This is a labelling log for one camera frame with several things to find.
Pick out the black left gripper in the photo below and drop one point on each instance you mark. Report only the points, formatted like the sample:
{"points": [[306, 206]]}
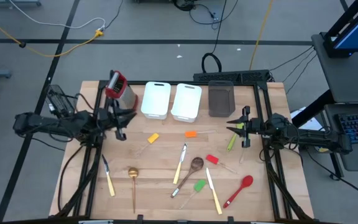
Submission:
{"points": [[109, 119]]}

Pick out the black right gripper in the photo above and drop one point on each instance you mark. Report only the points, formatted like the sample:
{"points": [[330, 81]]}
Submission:
{"points": [[258, 126]]}

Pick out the lime green silicone spoon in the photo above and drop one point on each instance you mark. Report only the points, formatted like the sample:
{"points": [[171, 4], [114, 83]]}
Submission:
{"points": [[231, 143]]}

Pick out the grey translucent plastic bin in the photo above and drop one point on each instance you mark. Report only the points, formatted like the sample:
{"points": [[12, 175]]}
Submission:
{"points": [[221, 99]]}

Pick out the gold metal spoon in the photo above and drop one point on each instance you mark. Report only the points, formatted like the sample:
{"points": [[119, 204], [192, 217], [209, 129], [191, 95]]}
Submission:
{"points": [[133, 172]]}

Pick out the dark wooden spoon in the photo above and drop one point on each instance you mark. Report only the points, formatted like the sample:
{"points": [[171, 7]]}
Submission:
{"points": [[196, 164]]}

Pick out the red silicone spoon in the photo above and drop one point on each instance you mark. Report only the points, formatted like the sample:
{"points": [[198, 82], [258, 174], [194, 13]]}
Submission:
{"points": [[246, 181]]}

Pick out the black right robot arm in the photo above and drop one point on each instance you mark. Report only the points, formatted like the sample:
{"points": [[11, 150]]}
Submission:
{"points": [[315, 138]]}

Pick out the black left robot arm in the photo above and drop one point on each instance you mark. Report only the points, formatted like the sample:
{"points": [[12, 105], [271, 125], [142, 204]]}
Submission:
{"points": [[42, 124]]}

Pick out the white plastic bin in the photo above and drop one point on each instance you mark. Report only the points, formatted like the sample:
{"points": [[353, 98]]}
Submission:
{"points": [[186, 102], [155, 101]]}

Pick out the black power strip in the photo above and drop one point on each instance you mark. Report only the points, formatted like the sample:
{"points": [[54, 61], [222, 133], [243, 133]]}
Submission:
{"points": [[228, 76]]}

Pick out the white paper sheet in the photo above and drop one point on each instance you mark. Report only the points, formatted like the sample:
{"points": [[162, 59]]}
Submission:
{"points": [[312, 124]]}

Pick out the white yellow labelled bottle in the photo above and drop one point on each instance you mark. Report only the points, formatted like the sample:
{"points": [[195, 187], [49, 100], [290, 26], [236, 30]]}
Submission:
{"points": [[323, 150]]}

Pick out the grey desk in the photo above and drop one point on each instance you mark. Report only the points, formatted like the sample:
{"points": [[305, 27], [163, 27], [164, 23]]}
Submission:
{"points": [[346, 77]]}

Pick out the black aluminium table frame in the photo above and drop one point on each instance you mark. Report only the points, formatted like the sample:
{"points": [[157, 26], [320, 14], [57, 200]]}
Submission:
{"points": [[262, 85]]}

